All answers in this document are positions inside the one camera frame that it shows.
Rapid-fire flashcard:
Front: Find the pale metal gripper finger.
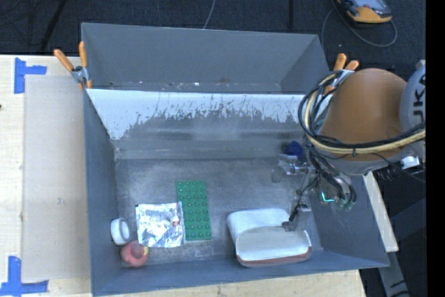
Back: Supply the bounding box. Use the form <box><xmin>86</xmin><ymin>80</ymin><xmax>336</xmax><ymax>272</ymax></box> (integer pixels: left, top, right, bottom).
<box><xmin>271</xmin><ymin>154</ymin><xmax>310</xmax><ymax>184</ymax></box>
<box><xmin>282</xmin><ymin>204</ymin><xmax>312</xmax><ymax>232</ymax></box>

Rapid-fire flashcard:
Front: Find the blue round object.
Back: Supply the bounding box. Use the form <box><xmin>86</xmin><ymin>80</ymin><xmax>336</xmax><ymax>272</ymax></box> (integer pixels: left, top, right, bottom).
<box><xmin>284</xmin><ymin>140</ymin><xmax>304</xmax><ymax>156</ymax></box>

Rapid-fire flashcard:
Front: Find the white case with brown edge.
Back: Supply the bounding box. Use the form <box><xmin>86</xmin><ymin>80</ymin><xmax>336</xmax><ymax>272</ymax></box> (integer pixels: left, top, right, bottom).
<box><xmin>226</xmin><ymin>207</ymin><xmax>313</xmax><ymax>268</ymax></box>

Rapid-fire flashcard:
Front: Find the grey metal bin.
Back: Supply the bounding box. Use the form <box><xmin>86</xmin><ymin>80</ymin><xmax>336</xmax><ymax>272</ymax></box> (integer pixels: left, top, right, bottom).
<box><xmin>80</xmin><ymin>22</ymin><xmax>391</xmax><ymax>297</ymax></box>

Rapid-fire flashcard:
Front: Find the dark green flat block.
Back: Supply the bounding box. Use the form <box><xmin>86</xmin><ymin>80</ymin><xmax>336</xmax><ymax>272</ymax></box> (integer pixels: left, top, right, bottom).
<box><xmin>175</xmin><ymin>179</ymin><xmax>213</xmax><ymax>242</ymax></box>

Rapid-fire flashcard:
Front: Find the silver foil packet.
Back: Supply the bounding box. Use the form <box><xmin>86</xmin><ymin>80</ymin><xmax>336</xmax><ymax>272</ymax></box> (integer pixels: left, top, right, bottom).
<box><xmin>135</xmin><ymin>201</ymin><xmax>186</xmax><ymax>249</ymax></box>

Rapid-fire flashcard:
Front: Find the white tape roll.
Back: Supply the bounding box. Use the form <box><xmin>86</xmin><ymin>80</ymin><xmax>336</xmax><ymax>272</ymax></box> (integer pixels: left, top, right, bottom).
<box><xmin>110</xmin><ymin>217</ymin><xmax>133</xmax><ymax>246</ymax></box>

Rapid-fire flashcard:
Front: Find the pale cardboard board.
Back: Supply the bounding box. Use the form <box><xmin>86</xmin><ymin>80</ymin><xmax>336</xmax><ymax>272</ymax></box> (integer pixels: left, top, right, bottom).
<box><xmin>20</xmin><ymin>74</ymin><xmax>92</xmax><ymax>284</ymax></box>

